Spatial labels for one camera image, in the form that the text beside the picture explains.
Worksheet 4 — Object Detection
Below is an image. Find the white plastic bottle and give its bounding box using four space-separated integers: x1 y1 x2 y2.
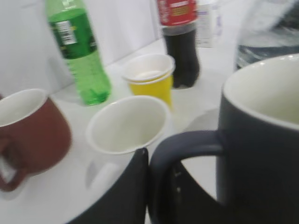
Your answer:
196 0 222 48

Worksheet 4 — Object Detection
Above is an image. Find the brown-red ceramic mug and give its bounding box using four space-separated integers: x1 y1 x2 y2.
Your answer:
0 89 72 192

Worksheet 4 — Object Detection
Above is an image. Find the white paper cup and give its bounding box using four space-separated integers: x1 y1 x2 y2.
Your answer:
122 53 176 83

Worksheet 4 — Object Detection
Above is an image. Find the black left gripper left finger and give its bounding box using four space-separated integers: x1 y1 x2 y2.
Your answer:
69 148 149 224

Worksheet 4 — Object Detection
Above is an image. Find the cola bottle red label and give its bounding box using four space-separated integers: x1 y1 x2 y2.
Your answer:
157 0 200 88

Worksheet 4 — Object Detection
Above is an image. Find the clear plastic water bottle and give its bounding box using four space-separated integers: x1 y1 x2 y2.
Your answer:
235 0 299 70

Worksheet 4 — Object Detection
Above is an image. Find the dark grey ceramic mug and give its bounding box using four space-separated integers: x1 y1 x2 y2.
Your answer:
148 54 299 224

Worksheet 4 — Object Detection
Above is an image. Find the green soda bottle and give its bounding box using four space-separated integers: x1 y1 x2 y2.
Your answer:
45 0 112 105

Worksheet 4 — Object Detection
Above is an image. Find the yellow paper cup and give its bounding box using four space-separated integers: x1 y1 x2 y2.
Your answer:
128 73 173 109

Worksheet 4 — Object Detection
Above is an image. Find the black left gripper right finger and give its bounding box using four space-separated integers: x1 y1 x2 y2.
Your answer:
161 162 224 224

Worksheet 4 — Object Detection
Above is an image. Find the white ceramic mug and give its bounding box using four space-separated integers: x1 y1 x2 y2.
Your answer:
85 96 174 188

